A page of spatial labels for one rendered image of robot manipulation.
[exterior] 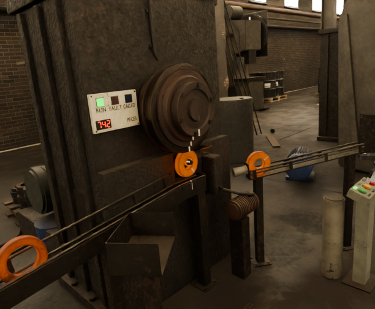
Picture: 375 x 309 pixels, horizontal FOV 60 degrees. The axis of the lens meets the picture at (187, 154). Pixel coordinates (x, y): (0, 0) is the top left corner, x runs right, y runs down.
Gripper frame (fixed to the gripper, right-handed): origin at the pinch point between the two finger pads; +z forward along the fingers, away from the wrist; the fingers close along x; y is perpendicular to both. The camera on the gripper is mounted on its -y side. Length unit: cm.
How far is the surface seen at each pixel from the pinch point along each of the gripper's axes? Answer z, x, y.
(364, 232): 29.6, 2.5, 9.9
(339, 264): 57, 1, 7
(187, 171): 15, -62, -73
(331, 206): 22.8, -2.4, -10.5
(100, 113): -16, -103, -97
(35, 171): 68, -99, -188
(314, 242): 77, 33, -17
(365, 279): 58, 4, 22
